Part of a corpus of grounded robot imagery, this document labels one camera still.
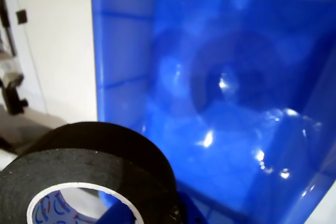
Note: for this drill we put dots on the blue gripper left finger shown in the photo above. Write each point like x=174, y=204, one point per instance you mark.
x=116, y=213

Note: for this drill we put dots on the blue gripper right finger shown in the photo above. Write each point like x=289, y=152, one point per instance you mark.
x=190, y=213

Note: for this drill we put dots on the black clamp with knobs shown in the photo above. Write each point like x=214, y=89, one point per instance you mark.
x=13, y=98

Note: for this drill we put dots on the black tape roll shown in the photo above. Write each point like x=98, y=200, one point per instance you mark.
x=86, y=161

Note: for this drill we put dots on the small black square fitting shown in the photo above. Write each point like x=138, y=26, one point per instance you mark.
x=21, y=16

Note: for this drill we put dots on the blue plastic bin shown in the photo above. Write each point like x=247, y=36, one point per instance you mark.
x=236, y=103

